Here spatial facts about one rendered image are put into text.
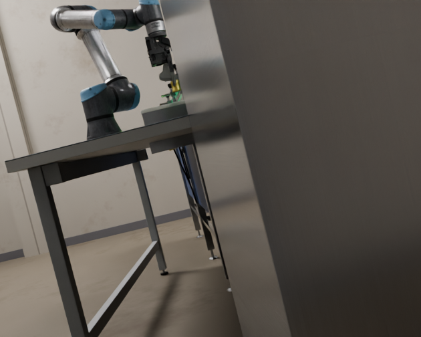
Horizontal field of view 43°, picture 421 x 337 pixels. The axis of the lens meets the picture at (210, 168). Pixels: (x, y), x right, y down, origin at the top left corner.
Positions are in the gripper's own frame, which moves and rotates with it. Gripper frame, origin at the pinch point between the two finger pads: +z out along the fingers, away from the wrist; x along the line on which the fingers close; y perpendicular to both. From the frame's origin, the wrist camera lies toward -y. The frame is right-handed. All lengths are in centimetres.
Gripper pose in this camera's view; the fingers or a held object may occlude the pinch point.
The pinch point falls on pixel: (174, 83)
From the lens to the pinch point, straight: 214.8
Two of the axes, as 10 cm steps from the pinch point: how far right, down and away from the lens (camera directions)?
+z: 2.4, 9.7, 0.5
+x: 1.2, 0.2, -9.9
